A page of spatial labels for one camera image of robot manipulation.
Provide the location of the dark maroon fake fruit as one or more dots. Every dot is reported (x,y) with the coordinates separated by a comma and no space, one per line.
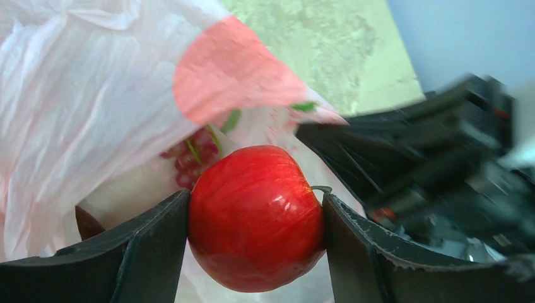
(88,226)

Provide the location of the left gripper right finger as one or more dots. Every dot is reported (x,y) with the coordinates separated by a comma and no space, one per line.
(368,263)

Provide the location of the red fake grape bunch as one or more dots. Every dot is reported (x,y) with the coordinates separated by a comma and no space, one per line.
(193,156)

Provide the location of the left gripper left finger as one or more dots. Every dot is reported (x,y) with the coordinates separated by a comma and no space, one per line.
(138,261)

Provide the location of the shiny red fake apple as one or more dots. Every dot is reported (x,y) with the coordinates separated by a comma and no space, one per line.
(255,223)

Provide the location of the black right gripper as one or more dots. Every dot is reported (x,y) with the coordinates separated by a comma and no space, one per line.
(433,168)

